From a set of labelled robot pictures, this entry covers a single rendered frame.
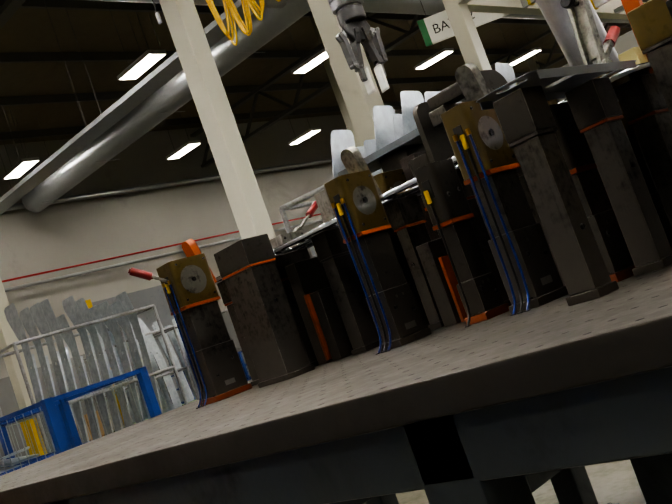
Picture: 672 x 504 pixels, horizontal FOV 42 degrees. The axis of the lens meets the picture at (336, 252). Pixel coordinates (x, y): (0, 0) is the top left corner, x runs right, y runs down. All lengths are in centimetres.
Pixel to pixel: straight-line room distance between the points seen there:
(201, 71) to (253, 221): 106
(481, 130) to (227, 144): 446
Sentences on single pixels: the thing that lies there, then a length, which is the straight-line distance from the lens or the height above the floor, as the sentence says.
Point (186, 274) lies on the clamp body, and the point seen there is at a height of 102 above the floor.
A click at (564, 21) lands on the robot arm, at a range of 200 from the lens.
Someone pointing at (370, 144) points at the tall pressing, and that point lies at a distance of 677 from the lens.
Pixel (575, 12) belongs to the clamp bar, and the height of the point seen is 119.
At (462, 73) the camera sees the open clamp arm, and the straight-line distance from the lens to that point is 149.
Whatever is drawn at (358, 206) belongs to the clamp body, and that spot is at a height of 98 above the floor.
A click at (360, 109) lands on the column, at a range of 976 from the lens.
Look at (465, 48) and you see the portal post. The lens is 866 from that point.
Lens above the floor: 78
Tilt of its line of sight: 4 degrees up
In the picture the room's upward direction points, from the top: 20 degrees counter-clockwise
